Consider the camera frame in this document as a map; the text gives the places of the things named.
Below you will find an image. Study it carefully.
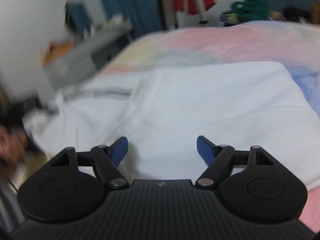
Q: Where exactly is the green garment pile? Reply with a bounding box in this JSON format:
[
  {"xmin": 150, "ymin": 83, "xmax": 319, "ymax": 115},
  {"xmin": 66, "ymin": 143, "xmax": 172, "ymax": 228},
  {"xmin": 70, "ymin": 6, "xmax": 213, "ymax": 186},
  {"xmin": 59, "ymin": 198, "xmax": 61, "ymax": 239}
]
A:
[{"xmin": 220, "ymin": 0, "xmax": 270, "ymax": 25}]

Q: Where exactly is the red garment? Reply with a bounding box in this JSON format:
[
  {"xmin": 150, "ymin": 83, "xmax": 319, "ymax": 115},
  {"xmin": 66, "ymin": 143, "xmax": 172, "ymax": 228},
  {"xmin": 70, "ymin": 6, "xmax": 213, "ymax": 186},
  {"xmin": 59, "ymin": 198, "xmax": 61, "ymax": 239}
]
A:
[{"xmin": 174, "ymin": 0, "xmax": 216, "ymax": 15}]

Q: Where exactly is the blue office chair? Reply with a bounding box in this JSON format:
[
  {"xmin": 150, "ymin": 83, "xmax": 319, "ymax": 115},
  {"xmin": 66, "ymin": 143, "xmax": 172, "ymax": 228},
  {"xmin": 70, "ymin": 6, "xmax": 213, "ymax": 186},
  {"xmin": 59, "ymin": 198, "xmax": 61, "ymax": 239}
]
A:
[{"xmin": 65, "ymin": 1, "xmax": 93, "ymax": 36}]

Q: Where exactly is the pastel tie-dye bed sheet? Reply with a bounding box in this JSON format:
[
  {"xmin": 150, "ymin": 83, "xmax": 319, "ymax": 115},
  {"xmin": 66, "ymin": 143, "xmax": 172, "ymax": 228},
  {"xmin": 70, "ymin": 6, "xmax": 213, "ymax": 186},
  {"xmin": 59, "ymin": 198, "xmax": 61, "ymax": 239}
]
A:
[{"xmin": 100, "ymin": 21, "xmax": 320, "ymax": 230}]

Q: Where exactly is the grey desk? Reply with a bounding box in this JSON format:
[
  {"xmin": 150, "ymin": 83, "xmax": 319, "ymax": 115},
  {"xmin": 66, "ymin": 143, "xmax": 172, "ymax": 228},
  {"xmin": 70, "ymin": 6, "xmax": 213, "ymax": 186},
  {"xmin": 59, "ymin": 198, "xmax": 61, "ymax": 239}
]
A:
[{"xmin": 44, "ymin": 19, "xmax": 132, "ymax": 91}]

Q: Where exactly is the blurred person hand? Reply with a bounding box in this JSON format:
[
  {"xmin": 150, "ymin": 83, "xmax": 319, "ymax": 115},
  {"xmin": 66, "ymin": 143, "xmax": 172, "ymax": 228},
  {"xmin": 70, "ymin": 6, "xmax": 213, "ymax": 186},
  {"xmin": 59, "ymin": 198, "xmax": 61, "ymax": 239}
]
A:
[{"xmin": 1, "ymin": 125, "xmax": 28, "ymax": 180}]

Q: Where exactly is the blue curtain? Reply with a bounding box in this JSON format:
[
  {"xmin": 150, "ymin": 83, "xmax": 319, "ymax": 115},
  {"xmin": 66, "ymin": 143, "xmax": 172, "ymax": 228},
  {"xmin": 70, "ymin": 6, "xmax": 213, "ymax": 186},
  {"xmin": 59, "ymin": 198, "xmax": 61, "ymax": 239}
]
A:
[{"xmin": 101, "ymin": 0, "xmax": 163, "ymax": 38}]

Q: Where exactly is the white zip-up jacket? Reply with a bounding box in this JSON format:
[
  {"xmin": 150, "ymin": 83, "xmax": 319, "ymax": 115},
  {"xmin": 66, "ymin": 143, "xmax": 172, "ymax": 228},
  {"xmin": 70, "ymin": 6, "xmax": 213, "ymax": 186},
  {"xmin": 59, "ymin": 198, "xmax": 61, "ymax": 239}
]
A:
[{"xmin": 24, "ymin": 62, "xmax": 319, "ymax": 190}]

